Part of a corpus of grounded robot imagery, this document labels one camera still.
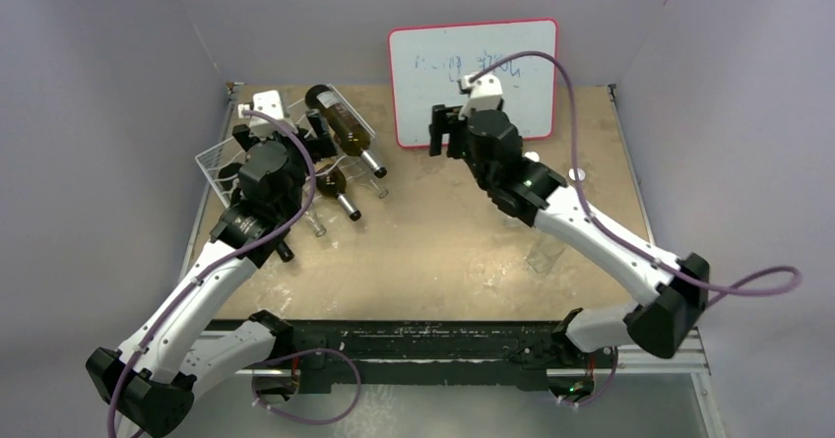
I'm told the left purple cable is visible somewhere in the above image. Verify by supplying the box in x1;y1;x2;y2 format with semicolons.
105;108;318;438

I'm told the dark bottle white label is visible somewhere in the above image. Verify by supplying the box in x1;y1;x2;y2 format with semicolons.
218;163;295;264

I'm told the clear square glass bottle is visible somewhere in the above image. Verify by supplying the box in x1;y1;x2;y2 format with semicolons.
303;204;327;237

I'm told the red framed whiteboard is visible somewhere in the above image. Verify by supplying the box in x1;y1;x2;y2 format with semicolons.
388;17;560;150

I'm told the white wire wine rack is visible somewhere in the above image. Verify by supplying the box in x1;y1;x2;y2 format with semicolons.
196;84;382;207

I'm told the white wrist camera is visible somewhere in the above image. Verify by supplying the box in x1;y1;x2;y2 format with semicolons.
237;90;297;139
458;73;504;119

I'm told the clear bottle back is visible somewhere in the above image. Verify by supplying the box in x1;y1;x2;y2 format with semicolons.
352;161;389;199

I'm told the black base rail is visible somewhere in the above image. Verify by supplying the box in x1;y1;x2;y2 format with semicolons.
249;310;617;399

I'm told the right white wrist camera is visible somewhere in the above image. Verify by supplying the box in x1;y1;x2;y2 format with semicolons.
458;73;504;119

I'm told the dark bottle brown label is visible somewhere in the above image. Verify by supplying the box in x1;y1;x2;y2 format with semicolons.
316;164;362;221

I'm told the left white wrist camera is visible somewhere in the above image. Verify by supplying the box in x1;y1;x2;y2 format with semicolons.
237;90;297;139

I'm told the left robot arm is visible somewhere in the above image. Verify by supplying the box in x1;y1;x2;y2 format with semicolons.
86;109;316;437

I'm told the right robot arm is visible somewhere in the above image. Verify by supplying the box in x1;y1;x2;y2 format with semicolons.
428;104;710;366

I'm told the purple cable loop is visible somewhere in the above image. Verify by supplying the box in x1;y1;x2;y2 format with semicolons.
250;346;363;427

